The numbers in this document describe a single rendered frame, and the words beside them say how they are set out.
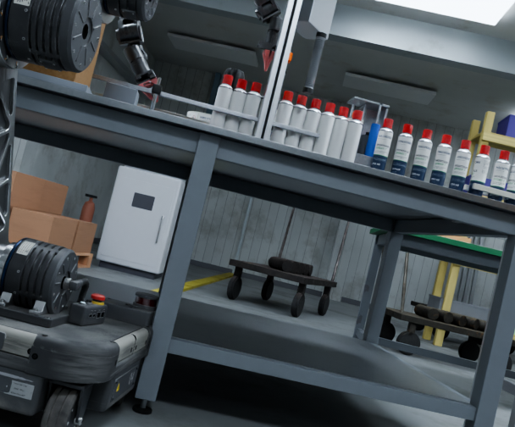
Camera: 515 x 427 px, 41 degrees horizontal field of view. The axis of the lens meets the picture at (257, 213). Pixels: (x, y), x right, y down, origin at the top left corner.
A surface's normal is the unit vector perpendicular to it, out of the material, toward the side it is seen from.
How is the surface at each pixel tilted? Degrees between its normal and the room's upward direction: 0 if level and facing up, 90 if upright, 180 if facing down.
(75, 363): 92
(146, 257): 90
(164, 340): 90
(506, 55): 90
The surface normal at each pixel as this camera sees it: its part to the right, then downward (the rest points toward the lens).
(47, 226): -0.11, -0.07
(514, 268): 0.12, -0.02
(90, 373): 0.70, 0.14
